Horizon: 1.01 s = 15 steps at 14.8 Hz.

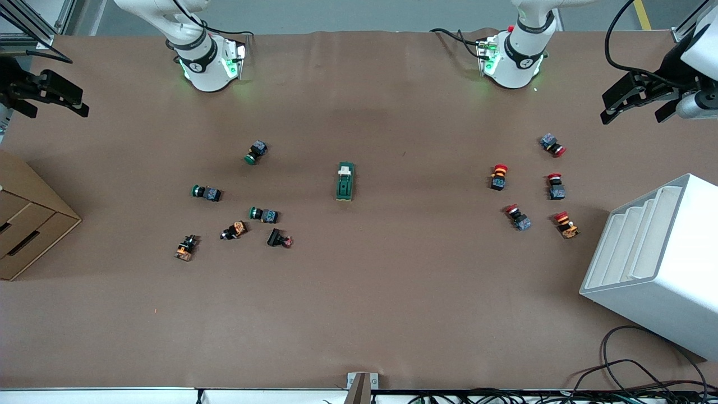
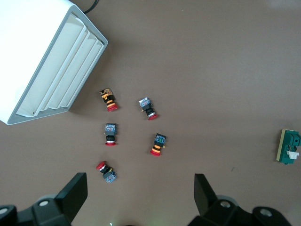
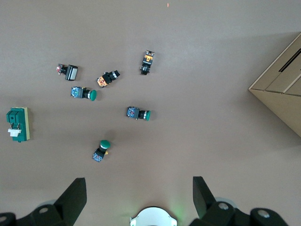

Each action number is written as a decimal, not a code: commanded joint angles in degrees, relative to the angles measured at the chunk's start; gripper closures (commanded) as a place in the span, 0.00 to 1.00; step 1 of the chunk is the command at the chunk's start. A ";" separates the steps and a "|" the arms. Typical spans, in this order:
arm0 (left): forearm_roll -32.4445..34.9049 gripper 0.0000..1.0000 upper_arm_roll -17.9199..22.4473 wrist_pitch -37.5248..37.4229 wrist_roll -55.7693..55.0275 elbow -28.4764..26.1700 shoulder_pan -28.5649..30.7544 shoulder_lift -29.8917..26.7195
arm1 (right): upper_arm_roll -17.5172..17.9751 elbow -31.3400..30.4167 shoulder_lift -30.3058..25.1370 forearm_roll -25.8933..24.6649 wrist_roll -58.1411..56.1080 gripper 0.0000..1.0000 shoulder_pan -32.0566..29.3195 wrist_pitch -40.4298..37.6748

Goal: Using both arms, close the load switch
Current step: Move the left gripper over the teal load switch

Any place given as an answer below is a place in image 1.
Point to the black switch with red lens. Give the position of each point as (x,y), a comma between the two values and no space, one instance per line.
(275,238)

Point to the white slotted bin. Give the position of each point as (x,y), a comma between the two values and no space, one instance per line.
(673,269)

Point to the green push button switch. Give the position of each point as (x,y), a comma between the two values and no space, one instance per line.
(210,194)
(268,215)
(257,151)

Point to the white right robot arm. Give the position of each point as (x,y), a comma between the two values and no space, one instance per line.
(202,67)

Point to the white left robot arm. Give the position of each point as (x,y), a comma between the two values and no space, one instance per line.
(519,62)

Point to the white table edge rail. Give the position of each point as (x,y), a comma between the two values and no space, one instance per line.
(112,396)

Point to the metal table edge bracket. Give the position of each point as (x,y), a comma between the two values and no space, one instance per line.
(373,381)

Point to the brown table mat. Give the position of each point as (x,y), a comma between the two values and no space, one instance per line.
(392,280)

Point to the red mushroom button grey base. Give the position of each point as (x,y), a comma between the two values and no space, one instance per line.
(521,221)
(549,141)
(556,192)

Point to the red mushroom button orange base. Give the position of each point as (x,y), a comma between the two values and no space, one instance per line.
(498,180)
(567,229)

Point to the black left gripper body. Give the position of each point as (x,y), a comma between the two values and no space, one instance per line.
(671,74)

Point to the aluminium frame profile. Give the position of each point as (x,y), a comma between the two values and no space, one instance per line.
(680,35)
(64,14)

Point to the brown cardboard box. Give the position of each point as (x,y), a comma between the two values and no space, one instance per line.
(33,224)

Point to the green load switch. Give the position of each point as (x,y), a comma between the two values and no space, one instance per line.
(345,188)

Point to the orange black button switch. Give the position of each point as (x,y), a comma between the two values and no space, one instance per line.
(185,249)
(238,228)

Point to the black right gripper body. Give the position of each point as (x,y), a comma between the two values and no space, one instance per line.
(11,78)

